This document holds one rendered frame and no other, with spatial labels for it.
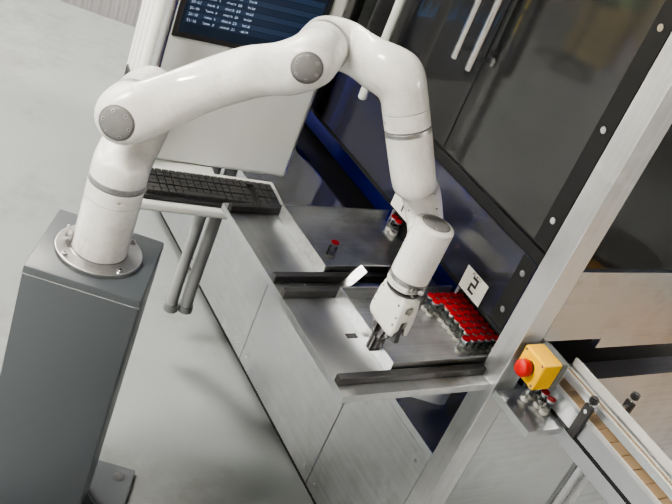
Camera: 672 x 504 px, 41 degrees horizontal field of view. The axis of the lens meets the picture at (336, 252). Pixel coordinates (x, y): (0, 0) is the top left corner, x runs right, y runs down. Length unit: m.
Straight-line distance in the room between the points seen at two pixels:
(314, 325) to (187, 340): 1.31
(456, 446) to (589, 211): 0.67
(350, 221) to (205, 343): 1.01
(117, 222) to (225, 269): 1.31
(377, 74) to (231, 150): 1.02
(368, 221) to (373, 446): 0.61
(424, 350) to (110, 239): 0.74
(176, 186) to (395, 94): 0.92
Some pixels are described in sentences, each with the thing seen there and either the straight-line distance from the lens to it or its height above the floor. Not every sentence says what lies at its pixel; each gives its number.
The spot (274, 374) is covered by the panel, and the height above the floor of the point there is 0.22.
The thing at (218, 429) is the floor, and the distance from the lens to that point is 2.99.
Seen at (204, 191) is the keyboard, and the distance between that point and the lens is 2.46.
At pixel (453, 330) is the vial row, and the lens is 2.18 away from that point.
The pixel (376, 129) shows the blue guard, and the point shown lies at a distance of 2.47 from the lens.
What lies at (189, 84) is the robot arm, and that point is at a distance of 1.76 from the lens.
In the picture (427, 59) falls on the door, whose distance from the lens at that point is 2.34.
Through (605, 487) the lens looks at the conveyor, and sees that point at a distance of 2.06.
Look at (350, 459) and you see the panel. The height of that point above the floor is 0.32.
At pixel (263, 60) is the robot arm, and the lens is 1.68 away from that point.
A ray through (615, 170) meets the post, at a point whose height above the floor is 1.45.
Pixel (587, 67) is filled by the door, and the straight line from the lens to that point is 1.96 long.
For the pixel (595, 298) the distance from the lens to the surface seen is 2.09.
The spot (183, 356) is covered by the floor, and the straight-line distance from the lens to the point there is 3.20.
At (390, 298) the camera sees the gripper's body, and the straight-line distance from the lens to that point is 1.89.
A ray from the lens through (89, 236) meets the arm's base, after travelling 1.97.
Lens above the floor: 2.02
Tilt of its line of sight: 30 degrees down
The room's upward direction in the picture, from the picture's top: 23 degrees clockwise
